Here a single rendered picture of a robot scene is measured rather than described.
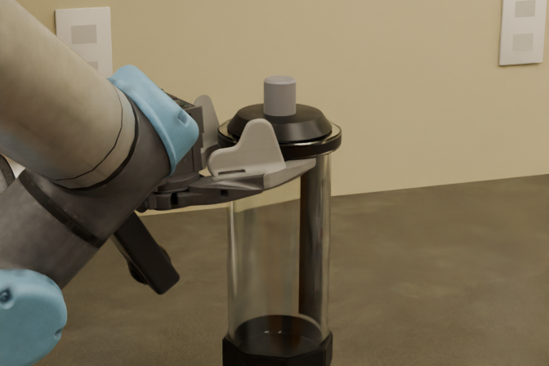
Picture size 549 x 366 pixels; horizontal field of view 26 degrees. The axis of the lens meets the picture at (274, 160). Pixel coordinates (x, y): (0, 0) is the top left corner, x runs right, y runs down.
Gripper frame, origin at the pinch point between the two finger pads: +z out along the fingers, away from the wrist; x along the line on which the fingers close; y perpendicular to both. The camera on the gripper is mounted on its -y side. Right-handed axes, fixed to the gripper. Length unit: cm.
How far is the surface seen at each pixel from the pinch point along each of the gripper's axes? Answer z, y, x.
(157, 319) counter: -3.1, -23.3, 21.3
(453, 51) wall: 56, -8, 43
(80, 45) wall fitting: 6, -1, 56
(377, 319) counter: 16.8, -24.7, 8.7
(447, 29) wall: 56, -5, 43
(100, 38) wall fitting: 8, 0, 55
